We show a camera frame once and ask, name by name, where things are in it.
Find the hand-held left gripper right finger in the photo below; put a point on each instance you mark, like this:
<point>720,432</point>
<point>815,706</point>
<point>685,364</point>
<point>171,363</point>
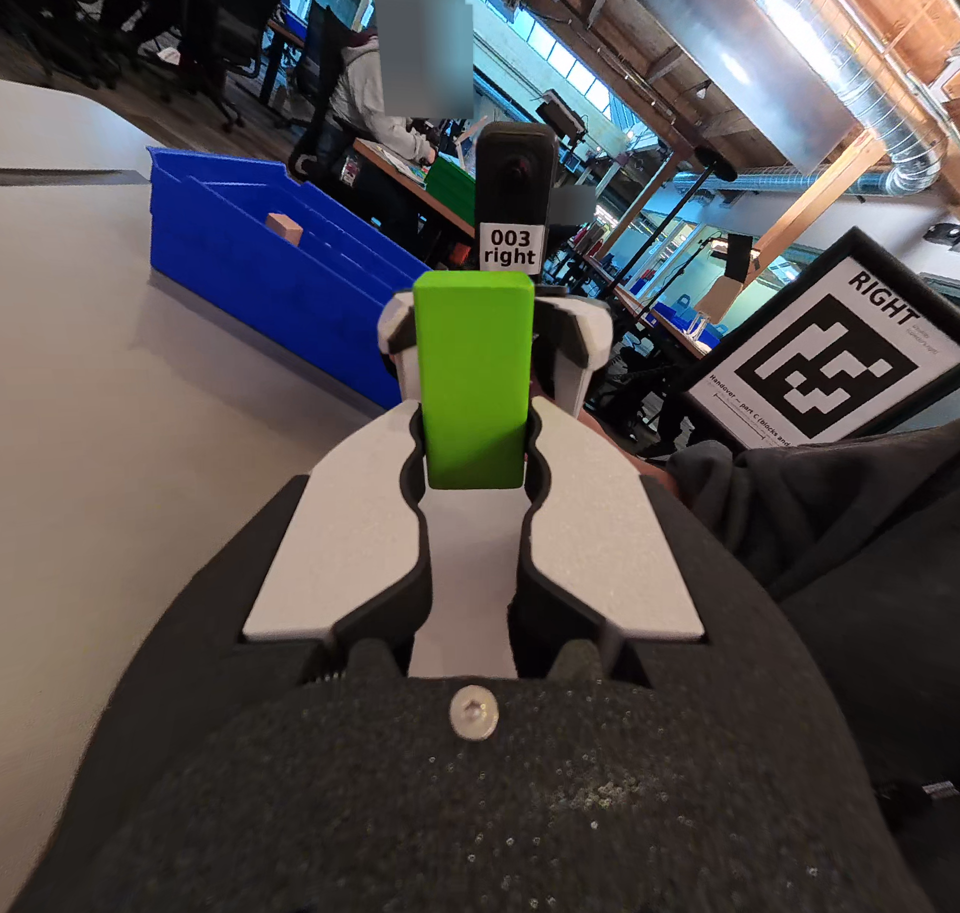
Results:
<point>615,546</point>

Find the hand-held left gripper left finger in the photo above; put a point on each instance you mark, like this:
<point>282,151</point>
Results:
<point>338,546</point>

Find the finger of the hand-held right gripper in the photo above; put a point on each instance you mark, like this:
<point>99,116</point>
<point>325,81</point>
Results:
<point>398,346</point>
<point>578,351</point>

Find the long green wooden block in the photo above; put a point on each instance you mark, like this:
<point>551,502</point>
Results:
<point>474,381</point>

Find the blue plastic bin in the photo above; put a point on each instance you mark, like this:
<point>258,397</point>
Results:
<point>255,268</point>

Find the natural wooden block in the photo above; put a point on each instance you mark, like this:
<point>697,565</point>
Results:
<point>285,228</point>

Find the green box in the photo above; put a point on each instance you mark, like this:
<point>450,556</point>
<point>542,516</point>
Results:
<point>450,190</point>

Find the wooden table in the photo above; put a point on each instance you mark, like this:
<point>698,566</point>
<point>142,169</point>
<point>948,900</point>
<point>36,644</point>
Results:
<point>393,171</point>

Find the printed marker board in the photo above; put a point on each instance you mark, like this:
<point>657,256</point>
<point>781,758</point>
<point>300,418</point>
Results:
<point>840,351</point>

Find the silver ventilation duct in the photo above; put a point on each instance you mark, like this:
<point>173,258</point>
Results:
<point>870,58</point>

